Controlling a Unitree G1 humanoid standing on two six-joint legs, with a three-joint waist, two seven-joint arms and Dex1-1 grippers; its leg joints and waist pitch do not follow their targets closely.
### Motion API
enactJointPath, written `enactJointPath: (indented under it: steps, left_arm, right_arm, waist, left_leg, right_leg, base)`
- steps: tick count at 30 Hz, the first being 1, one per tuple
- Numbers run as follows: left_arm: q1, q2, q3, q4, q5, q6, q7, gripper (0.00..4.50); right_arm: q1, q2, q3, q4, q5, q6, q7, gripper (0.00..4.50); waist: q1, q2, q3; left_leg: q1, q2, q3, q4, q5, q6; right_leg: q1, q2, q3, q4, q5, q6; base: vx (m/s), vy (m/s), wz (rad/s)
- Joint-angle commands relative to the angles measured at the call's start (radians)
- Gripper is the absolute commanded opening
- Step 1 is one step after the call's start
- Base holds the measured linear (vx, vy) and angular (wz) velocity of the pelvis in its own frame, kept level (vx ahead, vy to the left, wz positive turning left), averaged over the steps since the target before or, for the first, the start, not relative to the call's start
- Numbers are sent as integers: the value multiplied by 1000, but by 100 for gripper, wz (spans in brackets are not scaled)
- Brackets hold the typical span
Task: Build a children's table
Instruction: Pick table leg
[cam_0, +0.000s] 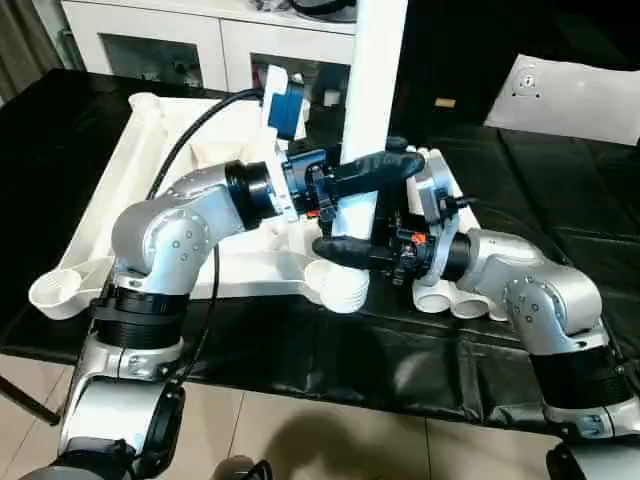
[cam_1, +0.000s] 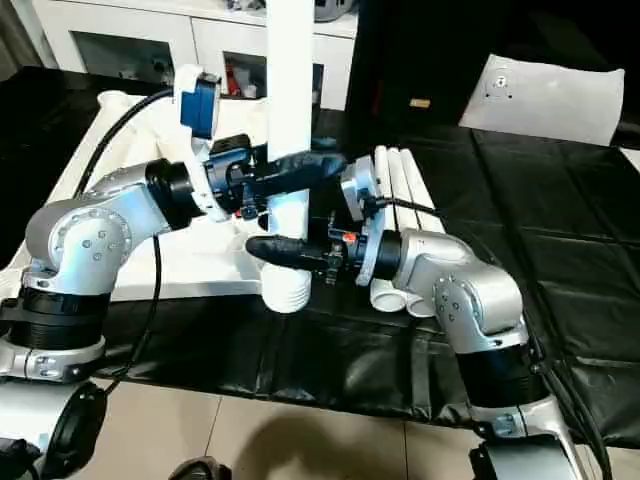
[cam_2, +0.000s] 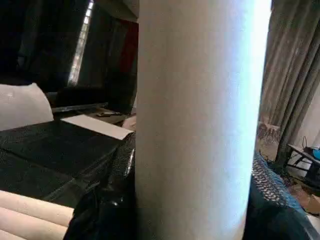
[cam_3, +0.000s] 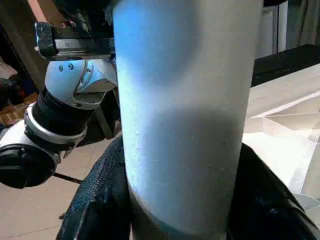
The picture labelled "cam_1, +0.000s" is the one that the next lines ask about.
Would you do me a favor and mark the white plastic table top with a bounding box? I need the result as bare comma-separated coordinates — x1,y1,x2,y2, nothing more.
2,89,324,303

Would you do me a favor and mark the white plastic table leg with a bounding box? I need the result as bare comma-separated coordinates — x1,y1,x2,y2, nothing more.
368,144,410,315
260,0,319,315
385,145,437,320
398,148,446,232

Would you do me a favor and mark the black cabinet with gold label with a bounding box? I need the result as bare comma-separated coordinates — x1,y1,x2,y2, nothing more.
344,0,491,126

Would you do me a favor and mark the white cabinet with glass doors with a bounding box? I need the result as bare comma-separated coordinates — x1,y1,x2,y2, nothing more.
29,0,359,114

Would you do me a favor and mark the grey rounded container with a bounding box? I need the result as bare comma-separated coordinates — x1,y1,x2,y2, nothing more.
313,0,359,24

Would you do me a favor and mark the black work mat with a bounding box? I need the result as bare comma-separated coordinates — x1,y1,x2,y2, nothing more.
0,64,640,444

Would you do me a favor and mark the dark brown rounded object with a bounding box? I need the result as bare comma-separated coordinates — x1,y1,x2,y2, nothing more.
172,456,234,480

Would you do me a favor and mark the grey curtain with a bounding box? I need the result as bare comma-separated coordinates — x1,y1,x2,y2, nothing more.
0,0,46,71

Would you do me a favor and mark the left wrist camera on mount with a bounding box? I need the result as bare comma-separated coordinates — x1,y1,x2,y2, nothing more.
171,63,237,225

